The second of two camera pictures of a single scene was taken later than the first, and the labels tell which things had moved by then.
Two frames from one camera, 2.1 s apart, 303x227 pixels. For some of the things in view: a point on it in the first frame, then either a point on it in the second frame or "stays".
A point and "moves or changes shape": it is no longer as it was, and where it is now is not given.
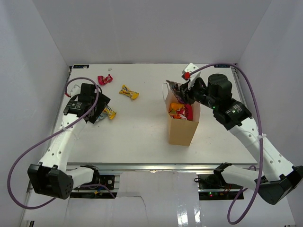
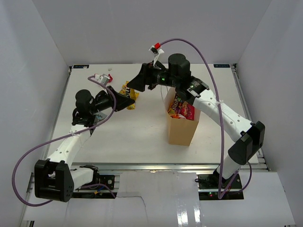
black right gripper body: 199,93 to 160,76
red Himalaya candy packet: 188,111 stays
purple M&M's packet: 176,91 moves or changes shape
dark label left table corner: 80,66 stays
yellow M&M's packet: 111,113 to 129,92
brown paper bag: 181,132 stays
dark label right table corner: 221,65 stays
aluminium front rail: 154,166 stays
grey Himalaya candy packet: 102,116 stays
